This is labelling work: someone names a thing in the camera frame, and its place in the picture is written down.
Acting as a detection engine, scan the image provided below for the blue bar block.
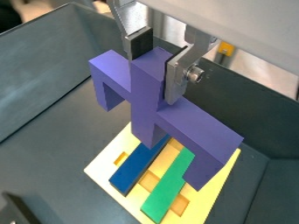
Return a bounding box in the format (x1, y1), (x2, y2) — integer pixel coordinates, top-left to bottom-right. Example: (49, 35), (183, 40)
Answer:
(108, 135), (171, 196)

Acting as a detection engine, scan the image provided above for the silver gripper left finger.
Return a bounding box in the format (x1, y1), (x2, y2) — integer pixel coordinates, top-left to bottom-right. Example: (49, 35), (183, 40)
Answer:
(107, 0), (153, 60)

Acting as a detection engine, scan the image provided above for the purple three-legged block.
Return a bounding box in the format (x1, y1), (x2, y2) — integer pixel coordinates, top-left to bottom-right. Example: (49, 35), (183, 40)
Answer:
(88, 47), (243, 190)

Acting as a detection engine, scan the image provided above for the yellow slotted board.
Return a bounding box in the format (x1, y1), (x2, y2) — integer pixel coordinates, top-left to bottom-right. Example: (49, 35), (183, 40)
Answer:
(84, 124), (240, 224)

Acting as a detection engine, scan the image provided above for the green bar block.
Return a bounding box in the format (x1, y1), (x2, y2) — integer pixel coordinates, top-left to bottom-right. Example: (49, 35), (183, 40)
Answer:
(140, 148), (195, 224)

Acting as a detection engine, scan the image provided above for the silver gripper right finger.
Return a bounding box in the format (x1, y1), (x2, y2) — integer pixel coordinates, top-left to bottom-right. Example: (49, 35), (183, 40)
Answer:
(164, 25), (218, 105)

